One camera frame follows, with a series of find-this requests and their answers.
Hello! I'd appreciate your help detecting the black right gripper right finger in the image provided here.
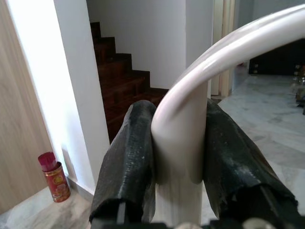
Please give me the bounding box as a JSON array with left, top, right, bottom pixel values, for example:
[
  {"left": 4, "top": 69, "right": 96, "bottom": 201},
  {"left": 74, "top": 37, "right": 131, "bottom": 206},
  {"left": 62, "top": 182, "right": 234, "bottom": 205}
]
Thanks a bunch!
[{"left": 203, "top": 98, "right": 299, "bottom": 225}]

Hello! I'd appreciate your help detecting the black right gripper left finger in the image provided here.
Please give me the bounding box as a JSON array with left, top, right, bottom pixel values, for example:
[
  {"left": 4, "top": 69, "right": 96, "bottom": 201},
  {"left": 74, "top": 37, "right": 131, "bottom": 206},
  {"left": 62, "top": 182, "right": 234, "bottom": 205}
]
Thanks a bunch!
[{"left": 89, "top": 99, "right": 157, "bottom": 225}]

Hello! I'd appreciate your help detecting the beige long-handled dustpan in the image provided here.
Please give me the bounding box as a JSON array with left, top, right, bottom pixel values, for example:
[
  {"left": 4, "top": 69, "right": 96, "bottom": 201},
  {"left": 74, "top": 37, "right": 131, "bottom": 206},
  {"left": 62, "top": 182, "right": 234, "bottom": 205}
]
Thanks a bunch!
[{"left": 150, "top": 3, "right": 305, "bottom": 226}]

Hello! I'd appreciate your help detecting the dark wooden staircase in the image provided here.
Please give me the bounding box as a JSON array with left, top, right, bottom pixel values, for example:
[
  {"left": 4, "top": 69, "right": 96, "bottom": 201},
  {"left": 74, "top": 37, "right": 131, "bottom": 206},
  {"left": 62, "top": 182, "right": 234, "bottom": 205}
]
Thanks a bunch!
[{"left": 90, "top": 21, "right": 170, "bottom": 146}]

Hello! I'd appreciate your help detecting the red printed tin can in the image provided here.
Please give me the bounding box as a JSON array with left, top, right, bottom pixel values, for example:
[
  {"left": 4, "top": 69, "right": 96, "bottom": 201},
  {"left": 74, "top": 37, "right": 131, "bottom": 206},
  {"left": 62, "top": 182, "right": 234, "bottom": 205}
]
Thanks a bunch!
[{"left": 43, "top": 161, "right": 71, "bottom": 203}]

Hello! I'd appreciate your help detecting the red incense stick bundle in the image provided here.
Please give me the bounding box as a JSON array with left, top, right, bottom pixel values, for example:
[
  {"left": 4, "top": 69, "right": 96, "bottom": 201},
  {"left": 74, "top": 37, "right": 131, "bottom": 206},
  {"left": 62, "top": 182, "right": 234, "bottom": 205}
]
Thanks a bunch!
[{"left": 37, "top": 152, "right": 57, "bottom": 172}]

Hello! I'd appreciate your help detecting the black low cabinet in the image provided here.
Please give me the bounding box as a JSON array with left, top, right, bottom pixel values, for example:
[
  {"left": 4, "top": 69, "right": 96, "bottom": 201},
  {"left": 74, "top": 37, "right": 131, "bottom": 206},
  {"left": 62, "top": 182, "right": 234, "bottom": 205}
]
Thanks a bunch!
[{"left": 249, "top": 35, "right": 305, "bottom": 76}]

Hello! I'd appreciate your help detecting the beige door frame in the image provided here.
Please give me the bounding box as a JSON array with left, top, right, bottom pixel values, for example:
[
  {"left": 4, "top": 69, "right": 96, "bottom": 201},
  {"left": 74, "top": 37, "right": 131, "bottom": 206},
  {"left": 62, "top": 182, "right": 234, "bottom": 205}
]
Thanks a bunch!
[{"left": 213, "top": 0, "right": 236, "bottom": 96}]

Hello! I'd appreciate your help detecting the light wooden wall panel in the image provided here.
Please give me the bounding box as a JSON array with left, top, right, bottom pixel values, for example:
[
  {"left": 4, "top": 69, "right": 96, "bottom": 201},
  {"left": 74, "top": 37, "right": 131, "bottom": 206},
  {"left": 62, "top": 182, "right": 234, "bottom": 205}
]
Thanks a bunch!
[{"left": 0, "top": 0, "right": 54, "bottom": 215}]

